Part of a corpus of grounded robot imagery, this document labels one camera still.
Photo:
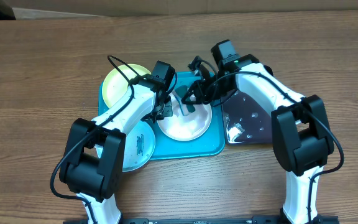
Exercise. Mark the green scrubbing sponge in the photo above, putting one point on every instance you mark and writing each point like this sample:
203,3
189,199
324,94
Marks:
180,93

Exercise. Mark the white plate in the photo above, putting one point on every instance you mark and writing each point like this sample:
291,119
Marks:
188,122

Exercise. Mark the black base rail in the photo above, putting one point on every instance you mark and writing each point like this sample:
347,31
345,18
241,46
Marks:
254,220

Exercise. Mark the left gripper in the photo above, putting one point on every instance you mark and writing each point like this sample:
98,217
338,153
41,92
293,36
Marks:
167,111

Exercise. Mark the black plastic tray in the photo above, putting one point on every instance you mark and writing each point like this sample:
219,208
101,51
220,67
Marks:
244,120

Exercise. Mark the teal plastic tray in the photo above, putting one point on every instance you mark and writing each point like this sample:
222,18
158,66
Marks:
210,143

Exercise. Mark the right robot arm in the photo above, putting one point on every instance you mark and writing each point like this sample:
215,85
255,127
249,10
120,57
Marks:
301,136

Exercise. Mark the light blue plate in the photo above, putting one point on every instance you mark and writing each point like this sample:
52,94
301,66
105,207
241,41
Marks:
139,147

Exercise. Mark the cardboard backdrop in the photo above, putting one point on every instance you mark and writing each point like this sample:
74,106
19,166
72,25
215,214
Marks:
180,7

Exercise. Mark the yellow-rimmed plate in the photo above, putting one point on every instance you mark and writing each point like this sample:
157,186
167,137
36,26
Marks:
115,86

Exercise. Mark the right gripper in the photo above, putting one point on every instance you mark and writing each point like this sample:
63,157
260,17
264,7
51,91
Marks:
202,97

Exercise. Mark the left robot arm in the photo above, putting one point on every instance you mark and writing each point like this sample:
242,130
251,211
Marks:
91,167

